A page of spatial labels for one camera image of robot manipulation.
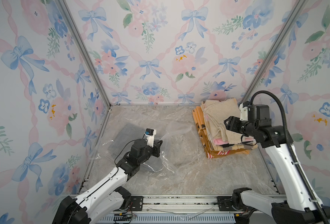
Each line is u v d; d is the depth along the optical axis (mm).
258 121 482
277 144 423
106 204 555
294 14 715
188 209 731
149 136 676
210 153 882
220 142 828
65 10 694
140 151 602
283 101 812
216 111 922
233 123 599
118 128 1078
